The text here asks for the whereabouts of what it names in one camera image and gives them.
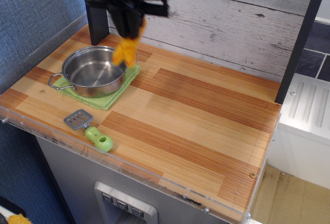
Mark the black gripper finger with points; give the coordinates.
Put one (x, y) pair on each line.
(135, 21)
(118, 16)

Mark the orange plush toy fish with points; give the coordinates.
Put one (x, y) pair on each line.
(125, 51)

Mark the stainless steel pot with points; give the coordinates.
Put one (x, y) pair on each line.
(92, 67)

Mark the green folded cloth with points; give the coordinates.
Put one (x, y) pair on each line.
(99, 98)

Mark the clear acrylic table guard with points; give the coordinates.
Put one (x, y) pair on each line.
(186, 181)

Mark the silver dispenser button panel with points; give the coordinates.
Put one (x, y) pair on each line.
(119, 207)

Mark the white ribbed cabinet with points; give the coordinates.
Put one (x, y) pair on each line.
(300, 144)

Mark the yellow object at corner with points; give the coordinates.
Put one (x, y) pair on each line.
(18, 219)

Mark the black left support post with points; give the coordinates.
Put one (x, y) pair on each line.
(98, 23)

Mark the black support post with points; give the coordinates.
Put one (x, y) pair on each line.
(306, 26)
(98, 23)

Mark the grey spatula green handle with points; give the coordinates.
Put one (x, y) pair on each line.
(81, 119)

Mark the black right support post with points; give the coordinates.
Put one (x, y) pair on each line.
(306, 26)

